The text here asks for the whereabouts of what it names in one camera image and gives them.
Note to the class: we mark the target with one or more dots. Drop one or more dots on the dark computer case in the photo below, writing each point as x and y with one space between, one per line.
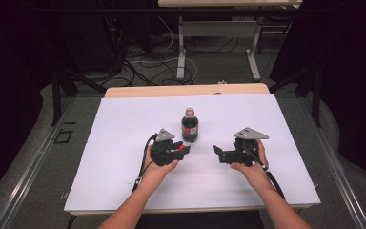
89 44

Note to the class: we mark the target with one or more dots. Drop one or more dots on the person's left hand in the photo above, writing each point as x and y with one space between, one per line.
155 175

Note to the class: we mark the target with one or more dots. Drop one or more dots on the white-legged desk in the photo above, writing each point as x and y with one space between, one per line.
219 28

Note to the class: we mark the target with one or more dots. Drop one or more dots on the metal floor rail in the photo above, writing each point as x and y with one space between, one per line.
336 171
28 171

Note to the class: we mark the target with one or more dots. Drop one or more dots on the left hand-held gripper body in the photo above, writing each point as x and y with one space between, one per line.
162 152

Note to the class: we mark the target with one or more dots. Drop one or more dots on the white table mat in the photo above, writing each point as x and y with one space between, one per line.
124 133

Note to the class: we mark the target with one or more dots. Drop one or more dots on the dark curtain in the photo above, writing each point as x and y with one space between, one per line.
6 79
355 79

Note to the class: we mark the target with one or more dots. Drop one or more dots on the black horizontal bar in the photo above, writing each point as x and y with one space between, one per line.
139 11

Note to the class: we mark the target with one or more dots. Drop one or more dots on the dark soda bottle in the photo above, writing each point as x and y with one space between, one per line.
189 129

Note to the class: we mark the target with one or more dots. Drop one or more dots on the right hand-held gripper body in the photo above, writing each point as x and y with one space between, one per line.
248 152

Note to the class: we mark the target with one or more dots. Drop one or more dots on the black metal stand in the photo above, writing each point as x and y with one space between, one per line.
57 95
314 92

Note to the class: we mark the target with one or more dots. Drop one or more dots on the person's right hand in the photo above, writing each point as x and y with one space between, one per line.
257 176

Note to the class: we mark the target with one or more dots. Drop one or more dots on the red bottle cap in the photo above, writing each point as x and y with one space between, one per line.
182 147

